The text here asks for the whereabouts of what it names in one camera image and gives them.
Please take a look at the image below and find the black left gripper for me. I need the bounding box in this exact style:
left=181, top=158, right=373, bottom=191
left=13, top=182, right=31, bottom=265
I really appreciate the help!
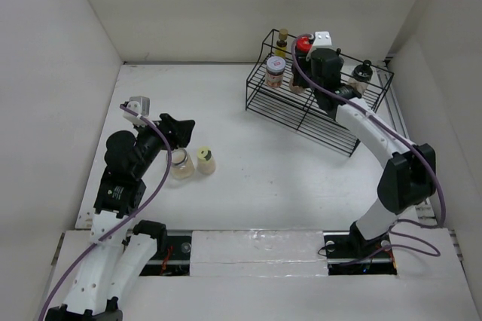
left=133, top=112, right=194, bottom=177

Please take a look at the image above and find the pink lid spice shaker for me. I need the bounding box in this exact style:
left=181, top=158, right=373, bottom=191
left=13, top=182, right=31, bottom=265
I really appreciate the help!
left=288, top=78, right=307, bottom=94

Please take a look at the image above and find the white lid sauce jar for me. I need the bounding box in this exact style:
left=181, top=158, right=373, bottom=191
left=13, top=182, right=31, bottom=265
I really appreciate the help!
left=265, top=56, right=285, bottom=88

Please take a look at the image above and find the yellow oil bottle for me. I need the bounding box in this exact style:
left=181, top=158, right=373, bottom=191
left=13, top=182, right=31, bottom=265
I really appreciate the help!
left=274, top=29, right=288, bottom=58

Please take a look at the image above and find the red lid sauce jar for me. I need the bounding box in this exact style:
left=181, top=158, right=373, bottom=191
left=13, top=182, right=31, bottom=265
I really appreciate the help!
left=295, top=35, right=313, bottom=57

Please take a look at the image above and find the clear glass jar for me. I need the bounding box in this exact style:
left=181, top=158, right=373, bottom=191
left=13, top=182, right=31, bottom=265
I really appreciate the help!
left=166, top=148, right=195, bottom=180

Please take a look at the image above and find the yellow lid spice shaker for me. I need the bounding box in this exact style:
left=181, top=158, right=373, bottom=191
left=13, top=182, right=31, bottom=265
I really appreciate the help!
left=197, top=146, right=216, bottom=176

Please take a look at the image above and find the black flip lid shaker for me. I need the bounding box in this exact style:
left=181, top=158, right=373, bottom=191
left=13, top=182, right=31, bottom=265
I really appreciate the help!
left=348, top=60, right=373, bottom=96

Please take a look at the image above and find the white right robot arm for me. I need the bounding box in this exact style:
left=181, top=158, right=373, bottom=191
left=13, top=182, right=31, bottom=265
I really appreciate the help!
left=292, top=45, right=440, bottom=263

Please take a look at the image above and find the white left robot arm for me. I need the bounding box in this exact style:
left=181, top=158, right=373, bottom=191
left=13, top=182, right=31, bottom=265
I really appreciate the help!
left=38, top=109, right=195, bottom=320

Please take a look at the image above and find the black wire rack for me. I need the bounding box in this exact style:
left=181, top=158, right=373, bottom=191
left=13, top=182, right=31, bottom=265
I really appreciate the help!
left=245, top=29, right=394, bottom=156

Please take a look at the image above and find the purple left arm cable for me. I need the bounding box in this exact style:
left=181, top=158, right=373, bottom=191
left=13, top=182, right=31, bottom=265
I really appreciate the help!
left=37, top=104, right=174, bottom=321

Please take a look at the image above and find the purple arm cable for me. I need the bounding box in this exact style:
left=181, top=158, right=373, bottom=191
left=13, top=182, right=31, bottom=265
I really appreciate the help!
left=37, top=104, right=174, bottom=321
left=291, top=34, right=447, bottom=265

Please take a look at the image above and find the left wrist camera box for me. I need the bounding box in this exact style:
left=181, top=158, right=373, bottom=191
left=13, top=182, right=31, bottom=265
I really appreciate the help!
left=121, top=96, right=150, bottom=126

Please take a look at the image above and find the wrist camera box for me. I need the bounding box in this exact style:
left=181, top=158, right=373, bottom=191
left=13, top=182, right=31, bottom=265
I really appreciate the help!
left=306, top=31, right=333, bottom=61
left=121, top=96, right=150, bottom=126

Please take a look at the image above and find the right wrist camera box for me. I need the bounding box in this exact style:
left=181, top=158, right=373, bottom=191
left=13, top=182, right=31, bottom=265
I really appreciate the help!
left=306, top=31, right=333, bottom=61

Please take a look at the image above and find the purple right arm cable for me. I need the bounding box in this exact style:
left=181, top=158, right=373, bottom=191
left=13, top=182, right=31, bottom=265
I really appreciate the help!
left=291, top=34, right=447, bottom=265

